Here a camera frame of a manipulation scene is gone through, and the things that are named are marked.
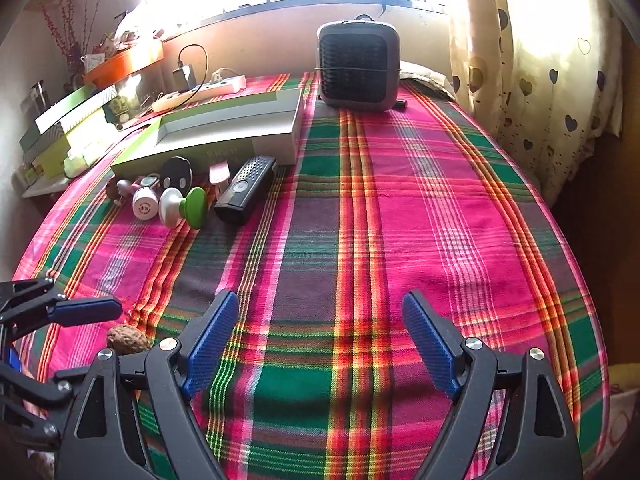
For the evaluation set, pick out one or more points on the cream heart print curtain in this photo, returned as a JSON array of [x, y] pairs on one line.
[[540, 85]]

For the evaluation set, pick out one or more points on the glass jar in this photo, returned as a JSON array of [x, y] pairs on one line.
[[38, 95]]

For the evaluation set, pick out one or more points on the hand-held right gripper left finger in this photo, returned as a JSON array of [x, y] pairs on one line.
[[210, 342]]

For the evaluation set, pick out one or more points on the black remote control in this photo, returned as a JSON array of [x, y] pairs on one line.
[[245, 191]]

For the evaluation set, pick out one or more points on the spiky brown walnut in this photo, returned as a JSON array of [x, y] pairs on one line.
[[128, 341]]

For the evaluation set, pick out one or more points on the cream power strip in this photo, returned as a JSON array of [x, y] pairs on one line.
[[200, 94]]

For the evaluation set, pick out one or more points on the green and white cardboard box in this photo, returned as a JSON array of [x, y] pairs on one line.
[[225, 130]]

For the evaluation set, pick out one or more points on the beige cushion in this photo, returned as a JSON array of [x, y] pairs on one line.
[[427, 76]]

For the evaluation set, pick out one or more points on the black and white round gadget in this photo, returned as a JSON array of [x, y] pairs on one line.
[[177, 172]]

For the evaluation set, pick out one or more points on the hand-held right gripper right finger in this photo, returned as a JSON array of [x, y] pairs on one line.
[[431, 342]]

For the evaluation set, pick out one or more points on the grey portable heater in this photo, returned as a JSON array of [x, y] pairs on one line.
[[357, 65]]

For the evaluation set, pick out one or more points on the black charger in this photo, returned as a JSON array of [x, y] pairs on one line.
[[184, 77]]

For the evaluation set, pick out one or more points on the small white round jar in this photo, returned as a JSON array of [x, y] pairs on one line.
[[145, 204]]

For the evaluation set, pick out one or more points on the flat green box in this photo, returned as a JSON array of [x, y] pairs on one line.
[[65, 107]]

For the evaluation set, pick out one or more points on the white plug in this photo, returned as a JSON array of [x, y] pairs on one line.
[[222, 75]]

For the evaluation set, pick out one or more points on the light pink clip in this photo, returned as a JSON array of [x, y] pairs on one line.
[[219, 175]]

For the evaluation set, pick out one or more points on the orange plastic basin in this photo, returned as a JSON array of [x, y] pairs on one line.
[[125, 62]]

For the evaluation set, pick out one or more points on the red flower branches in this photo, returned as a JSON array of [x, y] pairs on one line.
[[65, 25]]

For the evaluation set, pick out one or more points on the white side table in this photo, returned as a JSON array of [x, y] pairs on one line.
[[45, 187]]

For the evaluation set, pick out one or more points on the yellow-green box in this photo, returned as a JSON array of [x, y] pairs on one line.
[[47, 160]]

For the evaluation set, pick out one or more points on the small green carton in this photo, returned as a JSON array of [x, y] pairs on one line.
[[120, 107]]

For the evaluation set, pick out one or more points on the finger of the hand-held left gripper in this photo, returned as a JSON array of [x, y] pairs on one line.
[[35, 390], [87, 311]]

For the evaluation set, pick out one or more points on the green tissue packet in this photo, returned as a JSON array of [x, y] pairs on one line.
[[95, 147]]

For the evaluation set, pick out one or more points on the pink and green plaid blanket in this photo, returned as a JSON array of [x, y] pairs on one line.
[[360, 220]]

